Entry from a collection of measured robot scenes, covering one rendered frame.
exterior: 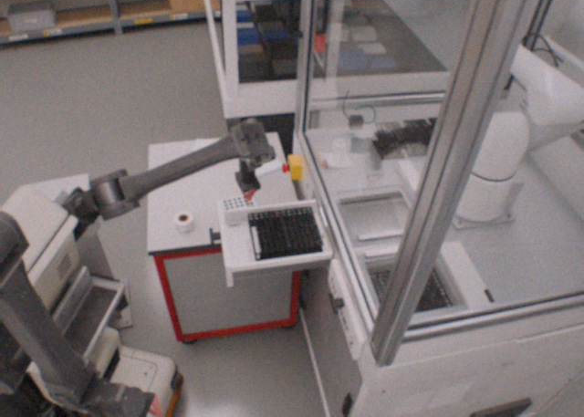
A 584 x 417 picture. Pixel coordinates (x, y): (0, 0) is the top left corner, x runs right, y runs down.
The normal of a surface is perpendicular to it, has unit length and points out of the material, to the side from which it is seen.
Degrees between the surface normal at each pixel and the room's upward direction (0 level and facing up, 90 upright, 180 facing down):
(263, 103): 90
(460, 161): 90
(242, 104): 90
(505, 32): 90
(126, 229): 0
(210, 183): 0
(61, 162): 0
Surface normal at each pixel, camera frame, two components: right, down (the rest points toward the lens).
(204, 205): 0.04, -0.71
